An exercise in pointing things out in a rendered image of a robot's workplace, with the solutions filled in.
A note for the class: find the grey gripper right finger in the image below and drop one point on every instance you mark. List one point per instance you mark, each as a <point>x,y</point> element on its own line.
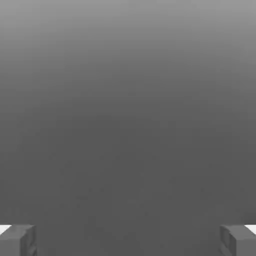
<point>243,243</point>

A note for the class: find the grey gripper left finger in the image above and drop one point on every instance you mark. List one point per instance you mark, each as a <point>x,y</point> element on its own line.
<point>14,242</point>

